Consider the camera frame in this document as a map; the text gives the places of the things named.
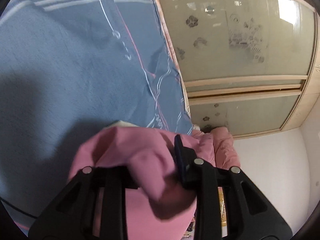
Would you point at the rolled pink quilt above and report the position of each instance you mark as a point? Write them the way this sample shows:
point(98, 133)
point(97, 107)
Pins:
point(217, 147)

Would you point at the beige sliding-door wardrobe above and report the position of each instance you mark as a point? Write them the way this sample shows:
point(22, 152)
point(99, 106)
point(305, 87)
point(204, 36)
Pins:
point(251, 66)

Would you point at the blue plaid bed sheet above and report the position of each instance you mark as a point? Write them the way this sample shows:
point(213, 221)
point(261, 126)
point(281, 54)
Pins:
point(68, 69)

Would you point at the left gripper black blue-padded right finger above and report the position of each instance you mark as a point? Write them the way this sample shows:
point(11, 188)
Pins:
point(229, 205)

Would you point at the cream and pink hooded jacket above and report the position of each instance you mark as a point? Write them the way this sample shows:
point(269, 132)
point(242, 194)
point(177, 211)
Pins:
point(160, 208)

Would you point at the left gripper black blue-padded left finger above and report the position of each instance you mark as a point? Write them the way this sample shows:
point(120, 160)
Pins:
point(90, 206)

